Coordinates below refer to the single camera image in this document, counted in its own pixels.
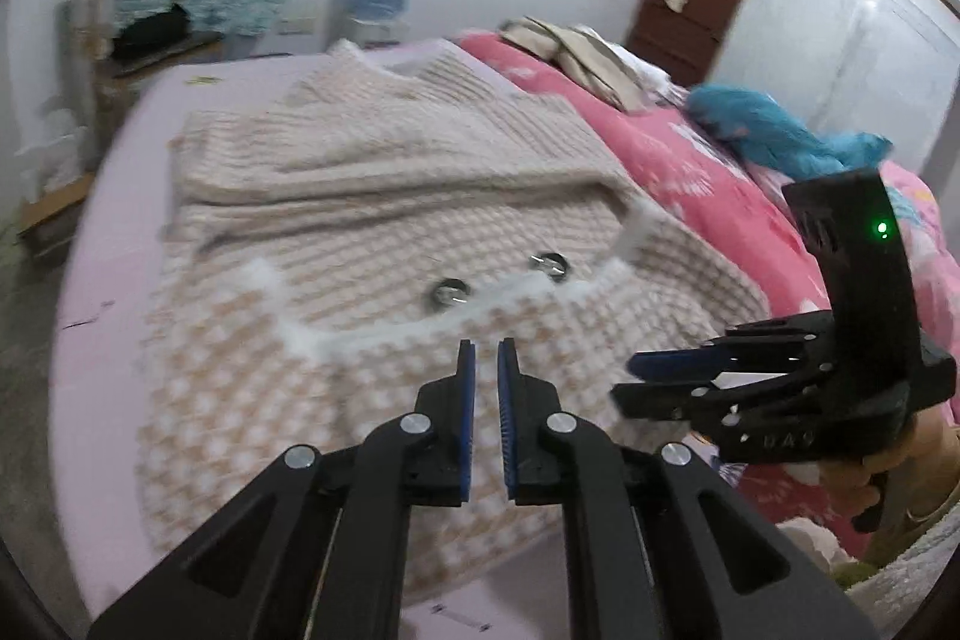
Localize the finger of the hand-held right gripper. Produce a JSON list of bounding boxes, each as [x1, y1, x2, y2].
[[611, 372, 758, 423], [627, 312, 833, 386]]

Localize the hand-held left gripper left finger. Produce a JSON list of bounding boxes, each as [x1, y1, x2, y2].
[[86, 338, 477, 640]]

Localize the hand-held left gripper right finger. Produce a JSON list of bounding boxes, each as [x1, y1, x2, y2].
[[496, 337, 882, 640]]

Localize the beige white checked coat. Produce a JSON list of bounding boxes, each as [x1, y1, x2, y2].
[[135, 38, 770, 585]]

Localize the person's right hand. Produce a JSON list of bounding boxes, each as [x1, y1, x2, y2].
[[821, 419, 960, 536]]

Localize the pink floral blanket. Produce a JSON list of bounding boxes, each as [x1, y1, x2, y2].
[[454, 29, 960, 558]]

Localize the teal fluffy blanket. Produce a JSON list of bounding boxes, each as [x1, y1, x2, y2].
[[686, 83, 893, 176]]

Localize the white green fluffy rug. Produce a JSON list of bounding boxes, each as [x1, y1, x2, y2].
[[780, 520, 960, 633]]

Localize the white garment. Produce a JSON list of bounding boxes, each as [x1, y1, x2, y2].
[[577, 25, 676, 86]]

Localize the beige garment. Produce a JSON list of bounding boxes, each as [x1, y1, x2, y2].
[[501, 16, 646, 112]]

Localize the bed with lilac sheet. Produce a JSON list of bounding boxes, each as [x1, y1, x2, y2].
[[49, 51, 646, 640]]

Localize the white water dispenser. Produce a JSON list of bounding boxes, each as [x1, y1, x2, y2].
[[349, 14, 410, 49]]

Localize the small wooden stool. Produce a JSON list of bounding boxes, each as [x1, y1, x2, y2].
[[15, 171, 95, 244]]

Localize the black bag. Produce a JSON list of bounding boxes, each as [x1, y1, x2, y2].
[[116, 2, 192, 64]]

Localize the white plastic bags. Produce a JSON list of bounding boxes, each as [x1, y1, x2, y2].
[[19, 92, 83, 191]]

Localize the wooden chair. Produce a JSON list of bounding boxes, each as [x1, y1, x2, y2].
[[71, 0, 226, 86]]

